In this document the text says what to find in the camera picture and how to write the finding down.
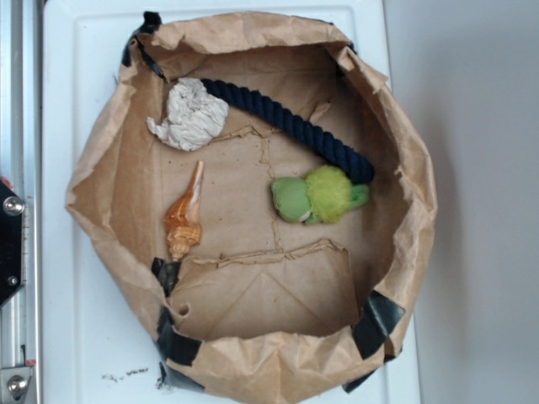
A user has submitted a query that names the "orange spiral seashell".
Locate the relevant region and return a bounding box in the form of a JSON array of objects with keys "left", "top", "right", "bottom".
[{"left": 163, "top": 161, "right": 205, "bottom": 261}]

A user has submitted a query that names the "white paper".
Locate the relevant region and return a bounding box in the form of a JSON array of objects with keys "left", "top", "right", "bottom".
[{"left": 147, "top": 78, "right": 229, "bottom": 152}]

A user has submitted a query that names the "brown paper bag tray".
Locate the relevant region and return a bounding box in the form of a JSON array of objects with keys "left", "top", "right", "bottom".
[{"left": 67, "top": 12, "right": 438, "bottom": 403}]

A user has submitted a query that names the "aluminium frame rail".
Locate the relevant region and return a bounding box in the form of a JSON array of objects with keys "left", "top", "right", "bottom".
[{"left": 1, "top": 1, "right": 41, "bottom": 403}]

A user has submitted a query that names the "dark blue twisted rope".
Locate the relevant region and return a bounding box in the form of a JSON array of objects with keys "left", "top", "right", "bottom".
[{"left": 200, "top": 77, "right": 376, "bottom": 186}]

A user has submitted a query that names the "green plush frog toy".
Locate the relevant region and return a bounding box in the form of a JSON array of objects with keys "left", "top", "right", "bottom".
[{"left": 270, "top": 165, "right": 370, "bottom": 225}]

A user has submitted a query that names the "black mounting bracket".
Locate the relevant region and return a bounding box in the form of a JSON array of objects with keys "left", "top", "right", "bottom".
[{"left": 0, "top": 176, "right": 25, "bottom": 308}]

